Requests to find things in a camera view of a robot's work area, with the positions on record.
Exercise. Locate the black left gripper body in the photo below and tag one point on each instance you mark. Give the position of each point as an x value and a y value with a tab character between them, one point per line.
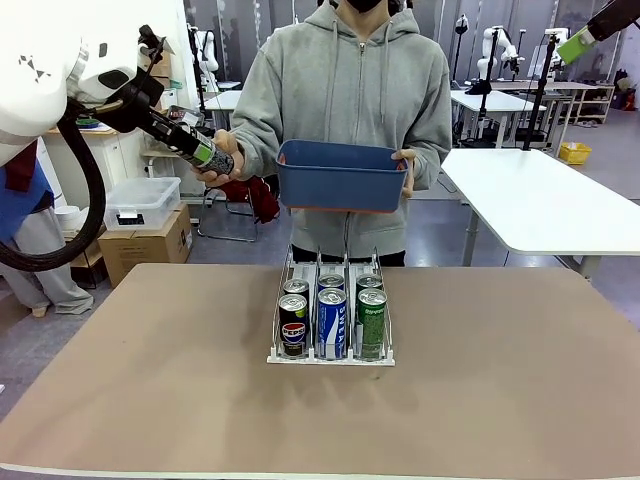
135	107

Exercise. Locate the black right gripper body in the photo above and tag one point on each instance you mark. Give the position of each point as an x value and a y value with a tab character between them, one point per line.
615	20

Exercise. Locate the black grey-patterned Pepsi can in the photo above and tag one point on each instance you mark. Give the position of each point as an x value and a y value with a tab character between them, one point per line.
222	161

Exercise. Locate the blue plastic basket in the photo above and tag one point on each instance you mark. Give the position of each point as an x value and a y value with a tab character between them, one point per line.
340	185

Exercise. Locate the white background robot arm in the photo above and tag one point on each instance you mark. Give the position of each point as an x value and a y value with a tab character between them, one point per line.
210	52
550	65
507	47

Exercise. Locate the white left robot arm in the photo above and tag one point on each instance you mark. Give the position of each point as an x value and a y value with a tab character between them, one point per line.
40	75

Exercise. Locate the person's right forearm grey sleeve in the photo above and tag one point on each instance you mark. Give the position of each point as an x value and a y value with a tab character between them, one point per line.
255	150

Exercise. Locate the person's left forearm grey sleeve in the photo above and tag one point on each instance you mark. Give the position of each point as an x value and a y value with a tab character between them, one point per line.
432	160

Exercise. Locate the clear white can dispenser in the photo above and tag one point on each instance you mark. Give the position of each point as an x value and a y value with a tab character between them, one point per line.
350	362

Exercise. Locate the person's right hand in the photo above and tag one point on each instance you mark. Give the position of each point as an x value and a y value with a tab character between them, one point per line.
240	160

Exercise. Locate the person's left hand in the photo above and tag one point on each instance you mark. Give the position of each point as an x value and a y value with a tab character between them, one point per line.
412	175

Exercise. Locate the grey parts tray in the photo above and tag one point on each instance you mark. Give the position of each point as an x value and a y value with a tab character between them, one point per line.
187	114

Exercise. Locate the small wooden-top side table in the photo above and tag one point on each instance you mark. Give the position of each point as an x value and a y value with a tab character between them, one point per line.
160	154

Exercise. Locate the green bowl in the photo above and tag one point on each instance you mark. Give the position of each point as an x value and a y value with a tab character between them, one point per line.
90	124

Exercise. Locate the white desk cabinet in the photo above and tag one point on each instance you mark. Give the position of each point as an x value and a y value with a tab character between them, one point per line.
120	160

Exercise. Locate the white background desk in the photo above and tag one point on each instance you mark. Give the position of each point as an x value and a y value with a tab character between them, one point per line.
222	100

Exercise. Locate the black tripod stand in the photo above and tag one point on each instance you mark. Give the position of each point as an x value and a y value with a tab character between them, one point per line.
537	110
482	110

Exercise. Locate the red jacket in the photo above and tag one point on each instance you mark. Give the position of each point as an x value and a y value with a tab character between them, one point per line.
262	200

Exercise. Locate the clear plastic storage box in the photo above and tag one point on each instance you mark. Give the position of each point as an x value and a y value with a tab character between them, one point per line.
140	200

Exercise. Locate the yellow plastic basket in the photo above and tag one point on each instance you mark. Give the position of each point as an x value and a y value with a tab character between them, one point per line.
575	154

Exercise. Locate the large cardboard box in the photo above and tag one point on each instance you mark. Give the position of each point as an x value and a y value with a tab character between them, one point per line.
150	250

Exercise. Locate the white paper roll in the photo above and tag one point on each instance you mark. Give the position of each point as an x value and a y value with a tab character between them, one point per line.
65	217

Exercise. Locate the person in grey hoodie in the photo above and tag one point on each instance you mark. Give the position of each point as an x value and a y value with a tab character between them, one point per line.
350	100

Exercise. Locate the large white table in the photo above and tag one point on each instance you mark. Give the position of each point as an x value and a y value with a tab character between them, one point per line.
540	200

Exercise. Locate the blue drink can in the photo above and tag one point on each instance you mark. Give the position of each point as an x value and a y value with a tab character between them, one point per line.
331	281

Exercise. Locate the black Pepsi logo can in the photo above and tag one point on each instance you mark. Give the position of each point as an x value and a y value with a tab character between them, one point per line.
294	330

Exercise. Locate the person in maroon top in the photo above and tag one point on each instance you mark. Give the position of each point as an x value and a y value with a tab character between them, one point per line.
45	295

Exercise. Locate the green drink can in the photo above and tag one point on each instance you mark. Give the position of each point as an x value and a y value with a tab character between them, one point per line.
370	281

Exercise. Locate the blue Sweat can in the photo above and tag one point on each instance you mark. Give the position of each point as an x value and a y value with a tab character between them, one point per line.
332	325

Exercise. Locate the green small-print can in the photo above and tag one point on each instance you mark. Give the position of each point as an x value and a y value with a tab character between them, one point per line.
372	325

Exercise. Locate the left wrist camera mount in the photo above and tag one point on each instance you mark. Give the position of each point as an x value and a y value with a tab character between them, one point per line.
150	45

